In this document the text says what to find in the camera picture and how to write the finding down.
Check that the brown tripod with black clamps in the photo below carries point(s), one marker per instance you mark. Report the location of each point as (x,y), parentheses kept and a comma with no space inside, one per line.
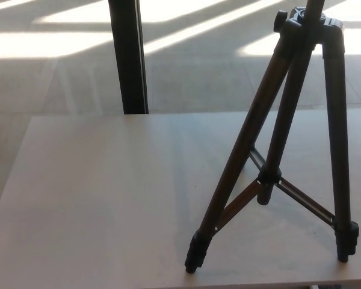
(335,120)

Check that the black vertical pillar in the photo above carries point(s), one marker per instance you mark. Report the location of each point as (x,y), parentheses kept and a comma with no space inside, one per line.
(127,60)

